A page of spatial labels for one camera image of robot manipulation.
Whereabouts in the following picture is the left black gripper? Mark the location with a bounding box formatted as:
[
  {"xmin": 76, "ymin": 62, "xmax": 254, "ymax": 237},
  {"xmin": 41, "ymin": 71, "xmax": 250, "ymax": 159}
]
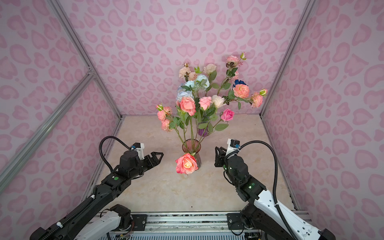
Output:
[{"xmin": 129, "ymin": 151, "xmax": 164, "ymax": 180}]

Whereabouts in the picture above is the purple blue glass vase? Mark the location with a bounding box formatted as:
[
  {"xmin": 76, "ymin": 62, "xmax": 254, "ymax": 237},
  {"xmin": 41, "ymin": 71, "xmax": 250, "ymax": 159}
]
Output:
[{"xmin": 198, "ymin": 129, "xmax": 210, "ymax": 137}]

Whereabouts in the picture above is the red glass vase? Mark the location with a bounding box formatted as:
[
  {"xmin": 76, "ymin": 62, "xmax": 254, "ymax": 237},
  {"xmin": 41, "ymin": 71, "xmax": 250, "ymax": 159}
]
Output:
[{"xmin": 182, "ymin": 139, "xmax": 202, "ymax": 168}]

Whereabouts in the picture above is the red pink rose stem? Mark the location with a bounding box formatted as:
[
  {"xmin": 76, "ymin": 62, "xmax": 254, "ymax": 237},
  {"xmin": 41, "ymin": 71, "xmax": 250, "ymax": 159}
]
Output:
[{"xmin": 176, "ymin": 153, "xmax": 199, "ymax": 175}]

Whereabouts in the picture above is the magenta rose flower stem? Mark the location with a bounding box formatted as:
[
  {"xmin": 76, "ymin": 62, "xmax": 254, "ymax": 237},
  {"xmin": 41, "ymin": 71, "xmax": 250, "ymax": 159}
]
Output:
[{"xmin": 199, "ymin": 109, "xmax": 235, "ymax": 143}]

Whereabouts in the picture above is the cream white rose stem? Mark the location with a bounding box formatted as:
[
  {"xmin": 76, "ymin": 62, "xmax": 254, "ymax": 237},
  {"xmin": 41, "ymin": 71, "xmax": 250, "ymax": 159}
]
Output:
[{"xmin": 197, "ymin": 94, "xmax": 226, "ymax": 145}]

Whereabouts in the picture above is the coral pink rose stem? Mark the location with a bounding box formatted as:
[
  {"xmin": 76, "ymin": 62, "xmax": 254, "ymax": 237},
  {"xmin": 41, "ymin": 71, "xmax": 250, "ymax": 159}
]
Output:
[{"xmin": 223, "ymin": 84, "xmax": 268, "ymax": 110}]

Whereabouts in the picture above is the white lavender rose stem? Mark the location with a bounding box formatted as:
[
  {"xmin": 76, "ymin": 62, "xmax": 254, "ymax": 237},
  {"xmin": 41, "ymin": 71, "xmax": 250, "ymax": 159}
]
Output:
[{"xmin": 176, "ymin": 89, "xmax": 194, "ymax": 102}]

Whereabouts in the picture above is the dark blue rose stem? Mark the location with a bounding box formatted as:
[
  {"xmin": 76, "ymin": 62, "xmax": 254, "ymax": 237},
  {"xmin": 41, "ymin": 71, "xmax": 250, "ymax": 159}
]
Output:
[{"xmin": 233, "ymin": 80, "xmax": 247, "ymax": 88}]

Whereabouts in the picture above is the cream rose flower stem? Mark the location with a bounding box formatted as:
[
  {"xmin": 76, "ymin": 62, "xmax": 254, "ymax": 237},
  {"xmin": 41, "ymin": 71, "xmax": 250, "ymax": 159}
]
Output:
[{"xmin": 204, "ymin": 64, "xmax": 217, "ymax": 84}]

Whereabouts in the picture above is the peach carnation flower stem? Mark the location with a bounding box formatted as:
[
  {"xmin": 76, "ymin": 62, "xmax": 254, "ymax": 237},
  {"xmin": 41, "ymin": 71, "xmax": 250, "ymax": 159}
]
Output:
[{"xmin": 179, "ymin": 63, "xmax": 198, "ymax": 82}]

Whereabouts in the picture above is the pink carnation flower stem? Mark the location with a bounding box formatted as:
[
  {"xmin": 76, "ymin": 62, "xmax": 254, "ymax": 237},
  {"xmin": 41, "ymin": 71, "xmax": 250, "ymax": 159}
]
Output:
[{"xmin": 217, "ymin": 52, "xmax": 247, "ymax": 95}]

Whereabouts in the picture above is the salmon pink rose stem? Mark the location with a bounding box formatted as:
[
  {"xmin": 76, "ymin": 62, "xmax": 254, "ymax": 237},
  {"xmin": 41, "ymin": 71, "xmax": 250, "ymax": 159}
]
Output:
[{"xmin": 176, "ymin": 97, "xmax": 196, "ymax": 148}]

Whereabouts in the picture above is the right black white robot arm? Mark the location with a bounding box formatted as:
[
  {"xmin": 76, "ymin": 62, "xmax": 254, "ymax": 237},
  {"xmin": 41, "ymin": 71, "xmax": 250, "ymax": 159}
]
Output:
[{"xmin": 215, "ymin": 147, "xmax": 336, "ymax": 240}]

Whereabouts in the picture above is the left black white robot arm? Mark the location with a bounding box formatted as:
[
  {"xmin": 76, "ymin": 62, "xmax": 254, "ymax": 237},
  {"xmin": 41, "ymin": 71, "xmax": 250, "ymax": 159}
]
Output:
[{"xmin": 30, "ymin": 150, "xmax": 164, "ymax": 240}]

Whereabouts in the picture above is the small pink rosebud stem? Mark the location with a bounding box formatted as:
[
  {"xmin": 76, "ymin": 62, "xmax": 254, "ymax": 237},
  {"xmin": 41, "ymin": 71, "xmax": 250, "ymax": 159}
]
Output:
[{"xmin": 195, "ymin": 97, "xmax": 215, "ymax": 137}]

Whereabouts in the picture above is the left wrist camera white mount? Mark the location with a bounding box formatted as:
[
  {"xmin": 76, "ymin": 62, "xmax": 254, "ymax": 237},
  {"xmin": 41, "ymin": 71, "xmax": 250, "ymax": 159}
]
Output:
[{"xmin": 131, "ymin": 143, "xmax": 145, "ymax": 161}]

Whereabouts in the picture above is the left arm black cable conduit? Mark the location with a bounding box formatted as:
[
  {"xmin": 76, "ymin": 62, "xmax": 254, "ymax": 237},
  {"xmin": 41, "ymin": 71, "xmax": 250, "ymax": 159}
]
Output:
[{"xmin": 98, "ymin": 135, "xmax": 133, "ymax": 173}]

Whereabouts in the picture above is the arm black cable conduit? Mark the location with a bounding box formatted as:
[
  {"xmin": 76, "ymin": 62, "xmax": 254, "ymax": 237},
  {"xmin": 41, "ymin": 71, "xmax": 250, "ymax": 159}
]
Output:
[
  {"xmin": 226, "ymin": 140, "xmax": 299, "ymax": 240},
  {"xmin": 98, "ymin": 135, "xmax": 133, "ymax": 173}
]

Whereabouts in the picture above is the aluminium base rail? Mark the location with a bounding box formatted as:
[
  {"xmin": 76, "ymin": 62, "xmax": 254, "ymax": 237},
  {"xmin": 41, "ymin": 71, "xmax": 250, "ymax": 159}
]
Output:
[{"xmin": 55, "ymin": 209, "xmax": 319, "ymax": 240}]

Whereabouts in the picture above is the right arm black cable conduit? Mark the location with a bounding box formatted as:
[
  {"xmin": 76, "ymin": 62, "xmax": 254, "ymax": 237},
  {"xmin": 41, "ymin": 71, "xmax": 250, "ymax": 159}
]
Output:
[{"xmin": 226, "ymin": 140, "xmax": 299, "ymax": 240}]

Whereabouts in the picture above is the left aluminium frame profile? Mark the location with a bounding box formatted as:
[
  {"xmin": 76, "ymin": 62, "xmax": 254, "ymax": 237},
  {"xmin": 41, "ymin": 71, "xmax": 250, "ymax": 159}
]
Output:
[{"xmin": 1, "ymin": 1, "xmax": 123, "ymax": 193}]

